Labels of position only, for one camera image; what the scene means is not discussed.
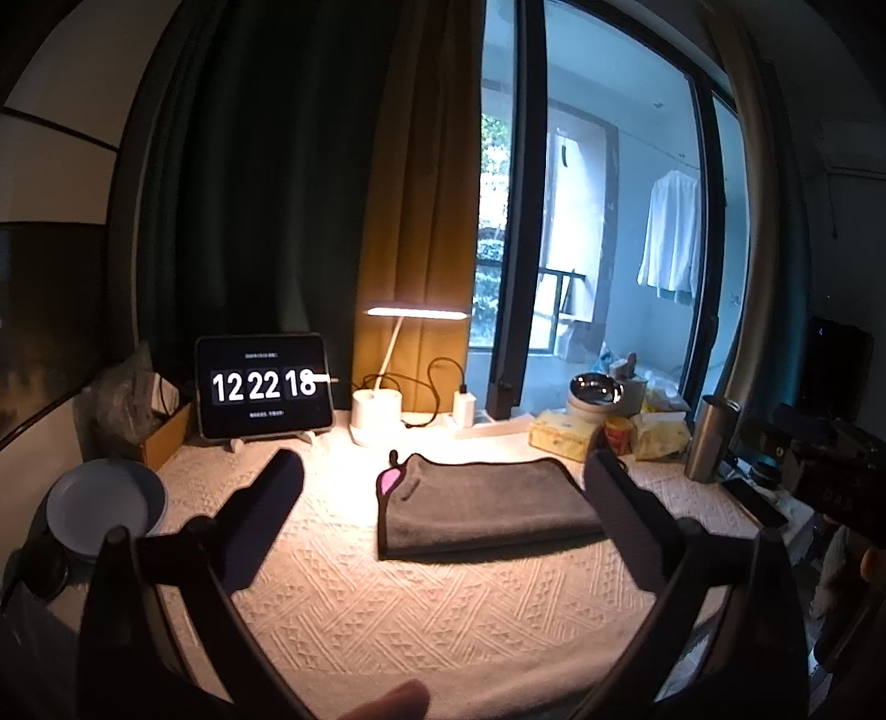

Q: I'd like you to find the yellow snack packet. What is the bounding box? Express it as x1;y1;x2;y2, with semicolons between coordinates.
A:
632;411;692;462

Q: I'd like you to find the white jar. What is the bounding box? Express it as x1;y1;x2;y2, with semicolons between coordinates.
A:
566;397;621;425

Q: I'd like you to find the dark framed wall picture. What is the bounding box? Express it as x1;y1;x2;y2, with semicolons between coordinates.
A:
0;222;109;445

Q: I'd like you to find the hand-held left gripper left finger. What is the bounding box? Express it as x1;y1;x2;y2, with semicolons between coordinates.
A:
76;449;320;720

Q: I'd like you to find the white plate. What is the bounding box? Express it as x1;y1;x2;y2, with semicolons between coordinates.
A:
45;458;169;563

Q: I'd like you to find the dark green curtain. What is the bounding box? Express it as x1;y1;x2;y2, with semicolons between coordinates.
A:
135;0;390;378

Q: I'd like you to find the cardboard box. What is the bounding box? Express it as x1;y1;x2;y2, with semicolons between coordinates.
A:
141;402;193;472

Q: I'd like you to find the steel tumbler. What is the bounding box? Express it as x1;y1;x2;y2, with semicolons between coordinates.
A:
684;394;742;484

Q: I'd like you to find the metal bowl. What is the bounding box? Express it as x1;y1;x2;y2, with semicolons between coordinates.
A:
569;372;625;407

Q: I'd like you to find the dark mug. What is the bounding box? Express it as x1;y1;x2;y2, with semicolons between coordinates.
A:
0;532;71;605

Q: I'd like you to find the grey towel with pink tag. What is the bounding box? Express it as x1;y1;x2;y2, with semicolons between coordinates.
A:
375;450;606;562

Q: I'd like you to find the white tablet stand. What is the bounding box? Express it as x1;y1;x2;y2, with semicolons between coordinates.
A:
225;424;323;452

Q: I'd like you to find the white desk lamp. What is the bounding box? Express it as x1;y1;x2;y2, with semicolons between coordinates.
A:
351;305;473;448

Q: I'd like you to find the white hanging shirt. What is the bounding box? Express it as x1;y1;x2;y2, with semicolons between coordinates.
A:
636;169;702;303

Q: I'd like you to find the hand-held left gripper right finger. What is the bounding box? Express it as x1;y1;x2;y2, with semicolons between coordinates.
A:
573;449;811;720

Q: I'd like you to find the black monitor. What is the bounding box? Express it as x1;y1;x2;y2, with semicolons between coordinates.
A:
801;316;875;418

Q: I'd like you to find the black phone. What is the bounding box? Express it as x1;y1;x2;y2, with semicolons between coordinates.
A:
723;477;791;529

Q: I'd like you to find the person's left hand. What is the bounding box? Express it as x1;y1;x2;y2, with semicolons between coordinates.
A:
339;680;431;720

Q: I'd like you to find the black charging cable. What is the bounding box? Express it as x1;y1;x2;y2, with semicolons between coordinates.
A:
360;357;469;426

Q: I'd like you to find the mustard yellow curtain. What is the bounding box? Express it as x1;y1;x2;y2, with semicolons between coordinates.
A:
350;0;487;411

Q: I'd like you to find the tablet showing clock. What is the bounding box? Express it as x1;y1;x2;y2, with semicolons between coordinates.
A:
194;334;334;440

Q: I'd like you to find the red can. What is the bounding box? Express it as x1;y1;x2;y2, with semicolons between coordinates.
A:
604;415;635;457

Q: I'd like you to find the grey plastic bag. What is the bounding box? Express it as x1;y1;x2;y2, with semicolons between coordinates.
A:
85;342;164;445

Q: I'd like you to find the black window frame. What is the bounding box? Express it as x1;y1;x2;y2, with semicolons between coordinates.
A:
485;0;549;420

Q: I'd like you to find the white textured tablecloth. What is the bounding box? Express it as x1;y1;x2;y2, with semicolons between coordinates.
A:
42;408;797;720

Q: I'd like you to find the yellow tissue pack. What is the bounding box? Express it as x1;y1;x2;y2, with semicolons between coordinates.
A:
529;409;604;462

